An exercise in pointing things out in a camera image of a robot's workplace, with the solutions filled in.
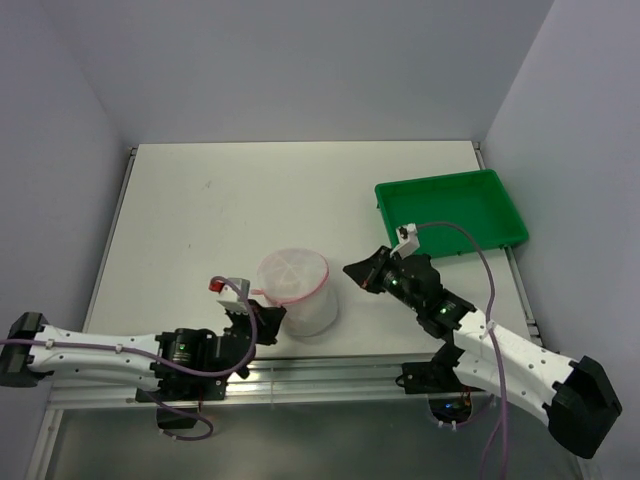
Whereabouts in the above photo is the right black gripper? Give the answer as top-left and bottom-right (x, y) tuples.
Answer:
(343, 245), (422, 312)

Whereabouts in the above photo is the white mesh laundry bag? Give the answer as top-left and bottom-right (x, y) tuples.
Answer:
(253, 248), (338, 337)

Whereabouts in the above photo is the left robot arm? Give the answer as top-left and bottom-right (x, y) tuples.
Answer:
(1, 301), (286, 401)

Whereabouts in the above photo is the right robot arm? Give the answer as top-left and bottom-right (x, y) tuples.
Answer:
(343, 246), (622, 459)

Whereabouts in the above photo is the green plastic bin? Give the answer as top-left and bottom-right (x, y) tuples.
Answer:
(374, 169), (529, 250)

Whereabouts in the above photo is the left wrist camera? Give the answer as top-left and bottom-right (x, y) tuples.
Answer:
(209, 277), (250, 317)

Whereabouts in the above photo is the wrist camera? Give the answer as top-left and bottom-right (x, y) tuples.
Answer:
(390, 223), (420, 259)
(209, 277), (250, 317)

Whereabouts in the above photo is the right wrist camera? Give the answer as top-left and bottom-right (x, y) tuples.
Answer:
(390, 223), (420, 259)

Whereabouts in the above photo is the aluminium frame rail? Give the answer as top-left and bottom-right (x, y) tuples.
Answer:
(24, 144), (601, 480)

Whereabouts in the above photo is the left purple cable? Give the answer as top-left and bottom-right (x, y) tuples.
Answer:
(0, 275), (259, 444)

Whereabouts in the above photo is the purple cable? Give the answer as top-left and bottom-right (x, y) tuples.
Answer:
(0, 275), (259, 444)
(417, 221), (511, 480)

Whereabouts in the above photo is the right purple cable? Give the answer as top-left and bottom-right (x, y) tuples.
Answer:
(417, 221), (511, 480)

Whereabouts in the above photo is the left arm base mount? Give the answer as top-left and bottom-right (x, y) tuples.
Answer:
(134, 374), (226, 437)

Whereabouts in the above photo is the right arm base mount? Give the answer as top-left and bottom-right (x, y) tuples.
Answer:
(394, 359), (491, 424)

